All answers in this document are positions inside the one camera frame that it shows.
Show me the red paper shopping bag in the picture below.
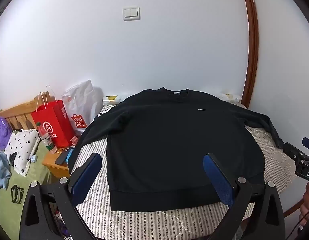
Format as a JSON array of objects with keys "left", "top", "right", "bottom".
[{"left": 31, "top": 85, "right": 76, "bottom": 148}]

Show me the black strap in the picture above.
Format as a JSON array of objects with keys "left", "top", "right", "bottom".
[{"left": 11, "top": 185, "right": 24, "bottom": 204}]

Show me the white black flower pillow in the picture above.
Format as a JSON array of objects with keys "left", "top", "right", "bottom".
[{"left": 4, "top": 129, "right": 42, "bottom": 177}]

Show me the black sweatshirt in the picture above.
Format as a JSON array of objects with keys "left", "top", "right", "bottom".
[{"left": 71, "top": 87, "right": 285, "bottom": 212}]

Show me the white door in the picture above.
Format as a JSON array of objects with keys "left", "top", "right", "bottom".
[{"left": 252, "top": 0, "right": 309, "bottom": 155}]

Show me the white plastic shopping bag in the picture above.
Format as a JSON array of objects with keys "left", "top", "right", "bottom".
[{"left": 62, "top": 79, "right": 103, "bottom": 134}]

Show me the brown wooden door frame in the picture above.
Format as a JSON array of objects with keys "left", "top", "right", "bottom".
[{"left": 239, "top": 0, "right": 259, "bottom": 108}]

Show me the wooden headboard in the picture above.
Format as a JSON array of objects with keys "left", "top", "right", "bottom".
[{"left": 0, "top": 91, "right": 51, "bottom": 133}]

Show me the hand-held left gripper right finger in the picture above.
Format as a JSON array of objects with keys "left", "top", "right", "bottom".
[{"left": 203, "top": 152, "right": 286, "bottom": 240}]

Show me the clear plastic water bottle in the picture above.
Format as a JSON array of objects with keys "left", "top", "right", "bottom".
[{"left": 36, "top": 122, "right": 57, "bottom": 154}]

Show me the black phone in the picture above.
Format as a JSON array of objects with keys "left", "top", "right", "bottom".
[{"left": 55, "top": 148, "right": 73, "bottom": 165}]

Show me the grey striped bed quilt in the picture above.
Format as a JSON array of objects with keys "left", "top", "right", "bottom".
[{"left": 69, "top": 97, "right": 297, "bottom": 240}]

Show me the light blue cloth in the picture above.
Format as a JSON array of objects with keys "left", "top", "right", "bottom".
[{"left": 0, "top": 150, "right": 12, "bottom": 203}]

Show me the white light switch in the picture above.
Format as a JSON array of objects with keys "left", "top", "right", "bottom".
[{"left": 123, "top": 6, "right": 140, "bottom": 21}]

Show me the wooden nightstand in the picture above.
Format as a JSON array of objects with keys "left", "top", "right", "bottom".
[{"left": 42, "top": 146, "right": 75, "bottom": 180}]

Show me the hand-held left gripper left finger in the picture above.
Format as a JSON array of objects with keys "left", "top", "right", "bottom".
[{"left": 19, "top": 152, "right": 103, "bottom": 240}]

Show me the person's right hand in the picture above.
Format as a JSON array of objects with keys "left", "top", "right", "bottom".
[{"left": 298, "top": 183, "right": 309, "bottom": 229}]

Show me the purple plush toy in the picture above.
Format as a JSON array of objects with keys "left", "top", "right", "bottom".
[{"left": 0, "top": 117, "right": 13, "bottom": 151}]

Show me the green bedsheet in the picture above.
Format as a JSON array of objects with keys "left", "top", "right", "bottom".
[{"left": 0, "top": 144, "right": 50, "bottom": 230}]

